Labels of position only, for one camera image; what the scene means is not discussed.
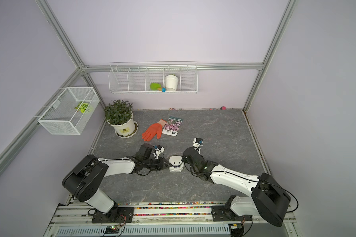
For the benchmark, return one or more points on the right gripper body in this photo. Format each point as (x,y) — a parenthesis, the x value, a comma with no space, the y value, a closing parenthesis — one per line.
(184,159)

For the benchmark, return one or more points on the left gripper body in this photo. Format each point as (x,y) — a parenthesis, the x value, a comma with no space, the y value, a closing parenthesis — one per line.
(155,164)

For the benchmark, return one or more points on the white alarm device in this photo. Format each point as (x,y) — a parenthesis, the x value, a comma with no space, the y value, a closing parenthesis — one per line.
(177,164)

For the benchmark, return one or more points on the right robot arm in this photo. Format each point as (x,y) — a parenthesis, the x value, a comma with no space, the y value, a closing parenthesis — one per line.
(264,197)

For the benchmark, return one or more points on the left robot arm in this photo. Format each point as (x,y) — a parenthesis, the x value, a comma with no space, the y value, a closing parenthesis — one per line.
(84,180)

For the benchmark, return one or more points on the orange rubber glove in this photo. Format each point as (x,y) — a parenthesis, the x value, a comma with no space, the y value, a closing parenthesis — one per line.
(155,130)

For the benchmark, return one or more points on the flower seed packet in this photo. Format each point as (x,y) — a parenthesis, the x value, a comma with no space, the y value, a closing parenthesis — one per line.
(172,126)

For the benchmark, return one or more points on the potted green plant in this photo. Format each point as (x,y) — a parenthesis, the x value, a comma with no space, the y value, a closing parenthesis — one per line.
(119,115)

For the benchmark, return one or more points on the green toy trowel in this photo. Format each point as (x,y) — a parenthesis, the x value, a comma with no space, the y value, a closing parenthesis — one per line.
(157,87)

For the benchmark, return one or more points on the small white pot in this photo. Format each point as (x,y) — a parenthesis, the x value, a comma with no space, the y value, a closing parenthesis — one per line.
(171,83)

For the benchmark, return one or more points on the green item in basket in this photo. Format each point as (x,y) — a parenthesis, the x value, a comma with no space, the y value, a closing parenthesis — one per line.
(84,108)

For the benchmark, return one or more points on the white vent grille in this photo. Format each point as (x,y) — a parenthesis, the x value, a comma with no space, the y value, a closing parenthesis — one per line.
(144,230)

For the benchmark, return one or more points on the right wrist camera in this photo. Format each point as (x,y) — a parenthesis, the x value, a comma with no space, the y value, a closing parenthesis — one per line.
(197,143)

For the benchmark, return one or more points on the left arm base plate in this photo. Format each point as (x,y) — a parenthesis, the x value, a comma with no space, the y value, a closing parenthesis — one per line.
(115,215)

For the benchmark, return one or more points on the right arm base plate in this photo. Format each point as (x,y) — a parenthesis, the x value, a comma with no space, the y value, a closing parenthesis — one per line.
(220,213)

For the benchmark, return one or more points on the long white wire shelf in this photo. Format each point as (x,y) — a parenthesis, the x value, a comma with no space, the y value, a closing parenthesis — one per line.
(129,78)

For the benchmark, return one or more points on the white wire basket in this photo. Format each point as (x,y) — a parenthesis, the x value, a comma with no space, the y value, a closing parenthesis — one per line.
(61,118)

